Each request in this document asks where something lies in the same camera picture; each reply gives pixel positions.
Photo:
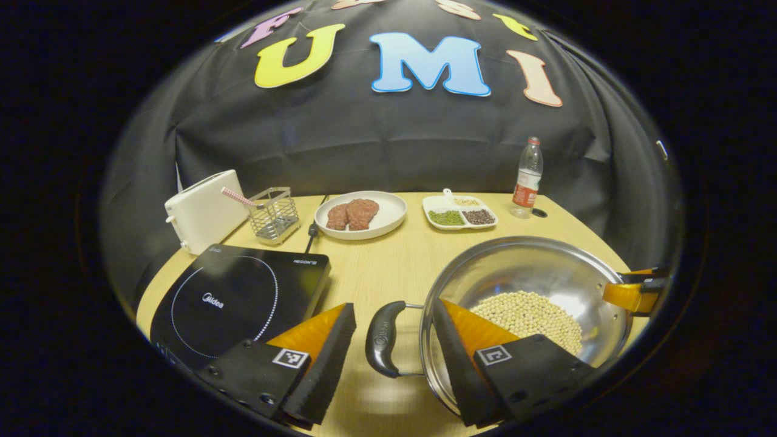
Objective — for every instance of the white round plate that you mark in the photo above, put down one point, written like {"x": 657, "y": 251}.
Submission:
{"x": 391, "y": 209}

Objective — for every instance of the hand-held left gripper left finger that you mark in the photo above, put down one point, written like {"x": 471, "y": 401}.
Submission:
{"x": 325, "y": 364}

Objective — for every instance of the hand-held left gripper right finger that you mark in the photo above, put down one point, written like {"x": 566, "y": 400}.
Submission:
{"x": 455, "y": 370}

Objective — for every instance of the white toaster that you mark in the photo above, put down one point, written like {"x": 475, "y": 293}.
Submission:
{"x": 203, "y": 212}

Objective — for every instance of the large brown meat patty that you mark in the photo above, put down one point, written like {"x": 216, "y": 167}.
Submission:
{"x": 362, "y": 212}

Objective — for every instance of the pink striped straw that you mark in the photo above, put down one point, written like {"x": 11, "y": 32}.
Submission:
{"x": 238, "y": 197}

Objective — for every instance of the white divided dish with beans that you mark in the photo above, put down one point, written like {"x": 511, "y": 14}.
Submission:
{"x": 459, "y": 215}

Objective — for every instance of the small brown meat patty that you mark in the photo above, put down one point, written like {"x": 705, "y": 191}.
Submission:
{"x": 337, "y": 217}

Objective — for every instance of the pile of soybeans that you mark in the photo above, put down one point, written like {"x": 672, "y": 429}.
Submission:
{"x": 528, "y": 315}

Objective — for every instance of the clear bottle with red label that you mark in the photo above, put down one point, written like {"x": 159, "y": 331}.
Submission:
{"x": 527, "y": 182}

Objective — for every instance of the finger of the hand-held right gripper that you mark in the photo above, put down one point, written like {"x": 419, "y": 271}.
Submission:
{"x": 631, "y": 297}
{"x": 646, "y": 276}

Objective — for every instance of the black induction cooktop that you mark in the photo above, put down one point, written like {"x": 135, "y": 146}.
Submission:
{"x": 230, "y": 297}

